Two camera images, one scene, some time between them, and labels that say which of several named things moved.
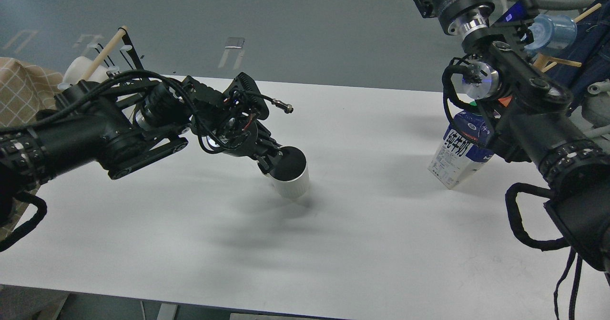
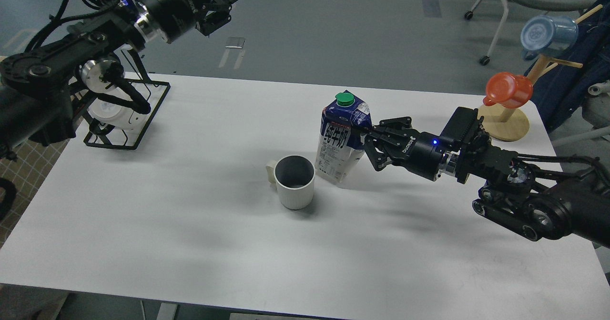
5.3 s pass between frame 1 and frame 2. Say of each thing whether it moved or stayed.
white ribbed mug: moved
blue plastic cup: stayed
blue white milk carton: moved
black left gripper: moved
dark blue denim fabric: stayed
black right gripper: moved
